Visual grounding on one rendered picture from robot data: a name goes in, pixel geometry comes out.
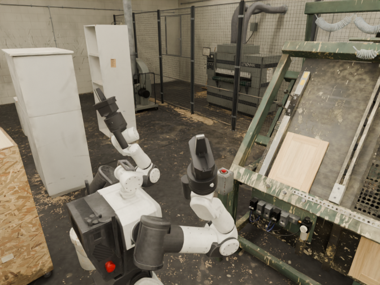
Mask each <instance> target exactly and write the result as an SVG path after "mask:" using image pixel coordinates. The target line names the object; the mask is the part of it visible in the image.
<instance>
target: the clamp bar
mask: <svg viewBox="0 0 380 285"><path fill-rule="evenodd" d="M379 106H380V76H379V78H378V81H377V83H376V86H375V88H374V90H373V93H372V96H371V98H370V100H369V103H368V105H367V107H366V110H365V112H364V115H363V117H362V120H361V122H360V125H359V127H358V129H357V132H356V134H355V137H354V139H353V142H352V144H351V147H350V149H349V151H348V154H347V156H346V159H345V161H344V163H343V166H342V169H341V171H340V173H339V176H338V178H337V180H336V183H335V185H334V187H333V189H332V192H331V195H330V197H329V201H330V202H332V203H334V204H337V205H340V202H341V200H342V198H343V195H344V193H345V191H346V187H347V185H348V182H349V180H350V178H351V175H352V173H353V170H354V168H355V166H356V163H357V160H358V158H359V155H360V153H361V151H362V148H363V146H364V143H365V140H366V138H367V136H368V133H369V131H370V128H371V126H372V124H373V121H374V118H375V116H376V114H377V111H378V109H379Z"/></svg>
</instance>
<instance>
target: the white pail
mask: <svg viewBox="0 0 380 285"><path fill-rule="evenodd" d="M70 238H71V241H72V243H73V244H74V247H75V249H76V252H77V256H78V258H79V262H80V265H81V267H82V268H83V269H84V270H95V269H96V268H95V267H94V266H93V264H92V263H91V261H90V260H89V258H88V257H87V255H86V253H85V251H84V249H83V247H82V245H81V243H80V242H79V240H78V238H77V236H76V234H75V232H74V229H73V228H72V229H71V231H70Z"/></svg>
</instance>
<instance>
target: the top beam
mask: <svg viewBox="0 0 380 285"><path fill-rule="evenodd" d="M353 46H354V47H355V48H356V49H357V50H358V51H360V50H361V49H364V50H372V49H373V50H374V51H376V52H377V51H378V50H380V43H361V42H317V41H285V43H284V45H283V47H282V53H288V54H290V56H291V57H298V58H315V59H332V60H341V61H358V62H375V63H380V51H379V52H378V53H377V54H376V55H377V56H376V57H374V58H372V59H360V58H358V57H356V55H357V51H356V50H355V49H354V48H353Z"/></svg>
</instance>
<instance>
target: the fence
mask: <svg viewBox="0 0 380 285"><path fill-rule="evenodd" d="M305 72H307V73H308V75H307V77H306V78H304V77H303V76H304V74H305ZM310 76H311V73H310V72H308V71H304V73H303V75H302V77H301V80H305V82H304V85H300V83H301V80H300V82H299V84H298V86H297V88H296V91H295V94H299V95H300V96H299V98H298V100H297V103H296V105H295V107H294V109H293V112H292V114H291V116H286V115H284V118H283V120H282V122H281V124H280V126H279V129H278V131H277V134H276V135H275V138H274V140H273V142H272V145H271V147H270V149H269V151H268V153H267V156H266V158H265V160H264V162H263V164H262V167H261V169H260V172H259V174H261V175H264V176H266V175H267V172H268V170H269V168H270V166H271V164H272V161H273V159H274V157H275V155H276V153H277V150H278V148H279V146H280V143H281V141H282V139H283V136H284V134H285V132H286V130H287V127H288V125H289V123H290V121H291V119H292V116H293V114H294V112H295V110H296V107H297V105H298V103H299V101H300V98H301V96H302V94H303V91H304V89H305V87H306V85H307V83H308V80H309V78H310Z"/></svg>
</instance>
